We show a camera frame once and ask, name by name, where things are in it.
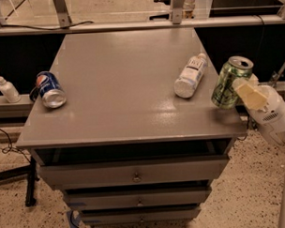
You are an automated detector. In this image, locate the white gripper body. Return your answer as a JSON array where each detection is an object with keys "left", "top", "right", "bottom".
[{"left": 246, "top": 85, "right": 285, "bottom": 135}]

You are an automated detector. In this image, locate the green soda can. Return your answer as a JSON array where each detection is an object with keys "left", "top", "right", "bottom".
[{"left": 211, "top": 56, "right": 253, "bottom": 109}]

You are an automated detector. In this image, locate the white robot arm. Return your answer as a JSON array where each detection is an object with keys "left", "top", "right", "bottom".
[{"left": 232, "top": 74, "right": 285, "bottom": 228}]

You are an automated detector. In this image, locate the blue Pepsi can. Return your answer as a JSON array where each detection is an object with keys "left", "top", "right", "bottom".
[{"left": 37, "top": 71, "right": 66, "bottom": 109}]

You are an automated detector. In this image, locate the white plastic water bottle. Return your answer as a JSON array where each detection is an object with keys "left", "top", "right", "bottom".
[{"left": 173, "top": 53, "right": 207, "bottom": 99}]

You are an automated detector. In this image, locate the top grey drawer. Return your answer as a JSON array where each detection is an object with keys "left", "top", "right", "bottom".
[{"left": 39, "top": 155, "right": 229, "bottom": 190}]

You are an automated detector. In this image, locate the grey drawer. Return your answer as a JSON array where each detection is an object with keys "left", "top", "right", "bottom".
[
  {"left": 82, "top": 207, "right": 201, "bottom": 225},
  {"left": 64, "top": 187, "right": 211, "bottom": 210},
  {"left": 39, "top": 155, "right": 229, "bottom": 190}
]

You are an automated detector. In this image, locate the middle grey drawer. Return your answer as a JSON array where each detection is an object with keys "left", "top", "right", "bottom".
[{"left": 64, "top": 187, "right": 211, "bottom": 210}]

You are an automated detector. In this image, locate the grey drawer cabinet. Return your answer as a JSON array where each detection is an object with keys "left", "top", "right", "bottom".
[{"left": 17, "top": 29, "right": 246, "bottom": 217}]

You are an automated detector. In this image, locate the bottom grey drawer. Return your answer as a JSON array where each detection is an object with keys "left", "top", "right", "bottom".
[{"left": 82, "top": 207, "right": 201, "bottom": 225}]

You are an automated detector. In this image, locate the black stand leg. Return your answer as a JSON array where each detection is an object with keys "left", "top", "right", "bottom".
[{"left": 0, "top": 159, "right": 38, "bottom": 207}]

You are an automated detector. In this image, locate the white pump dispenser bottle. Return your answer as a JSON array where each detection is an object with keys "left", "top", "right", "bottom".
[{"left": 0, "top": 75, "right": 21, "bottom": 103}]

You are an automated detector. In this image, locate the black cable on rail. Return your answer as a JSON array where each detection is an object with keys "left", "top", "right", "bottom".
[{"left": 2, "top": 20, "right": 95, "bottom": 33}]

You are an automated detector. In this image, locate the metal frame rail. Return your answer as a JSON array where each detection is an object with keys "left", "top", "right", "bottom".
[{"left": 0, "top": 0, "right": 285, "bottom": 36}]

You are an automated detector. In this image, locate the black floor cable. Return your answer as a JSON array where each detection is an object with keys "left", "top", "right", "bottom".
[{"left": 0, "top": 123, "right": 32, "bottom": 174}]

